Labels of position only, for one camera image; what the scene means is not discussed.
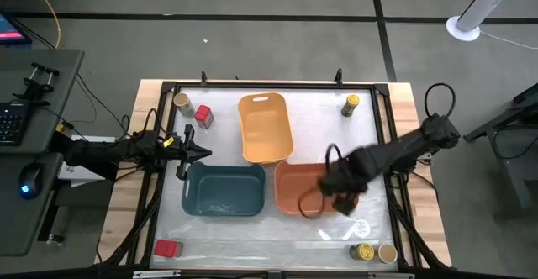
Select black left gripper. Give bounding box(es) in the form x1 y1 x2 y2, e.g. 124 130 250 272
175 123 214 182

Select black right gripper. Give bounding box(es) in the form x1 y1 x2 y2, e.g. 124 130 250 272
317 161 369 218

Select red cube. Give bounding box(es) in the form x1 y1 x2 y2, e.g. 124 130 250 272
153 239 184 259
193 104 215 130

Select beige lid spice jar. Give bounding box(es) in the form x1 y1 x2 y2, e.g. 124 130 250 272
377 242 399 266
173 92 197 119

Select teal plastic bin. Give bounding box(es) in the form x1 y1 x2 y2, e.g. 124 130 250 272
181 161 266 218

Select orange plastic bin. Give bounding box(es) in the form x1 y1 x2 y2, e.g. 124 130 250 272
274 160 361 217

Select yellow plastic bin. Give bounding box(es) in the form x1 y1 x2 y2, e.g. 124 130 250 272
237 92 295 165

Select clear plastic sheet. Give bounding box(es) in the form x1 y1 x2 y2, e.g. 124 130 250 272
150 86 399 271

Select white box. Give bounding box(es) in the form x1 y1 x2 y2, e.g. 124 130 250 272
57 134 117 187

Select black computer mouse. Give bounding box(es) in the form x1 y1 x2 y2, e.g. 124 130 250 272
18 162 45 201

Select black desk clamp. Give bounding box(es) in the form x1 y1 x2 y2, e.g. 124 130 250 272
13 62 61 106

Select black metal stand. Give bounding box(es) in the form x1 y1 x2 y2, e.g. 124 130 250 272
462 83 538 222

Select grey desk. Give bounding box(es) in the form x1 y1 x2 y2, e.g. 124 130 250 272
0 48 86 257

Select black keyboard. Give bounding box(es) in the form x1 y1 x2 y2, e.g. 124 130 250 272
0 101 29 147

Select computer monitor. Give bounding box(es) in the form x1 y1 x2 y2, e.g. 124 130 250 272
0 12 33 47

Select tower fan with round base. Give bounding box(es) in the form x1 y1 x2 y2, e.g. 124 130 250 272
446 0 526 43

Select black metal table frame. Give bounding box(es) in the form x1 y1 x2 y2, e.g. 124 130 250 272
125 79 446 271

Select black desk cable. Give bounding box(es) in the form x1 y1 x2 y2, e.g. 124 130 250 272
74 73 129 140

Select black right arm cable loop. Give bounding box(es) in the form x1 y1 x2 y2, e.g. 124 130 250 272
423 82 457 120

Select yellow cable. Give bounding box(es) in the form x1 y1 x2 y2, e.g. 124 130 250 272
27 0 62 50

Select white cable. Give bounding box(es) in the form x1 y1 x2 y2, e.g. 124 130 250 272
478 29 538 51

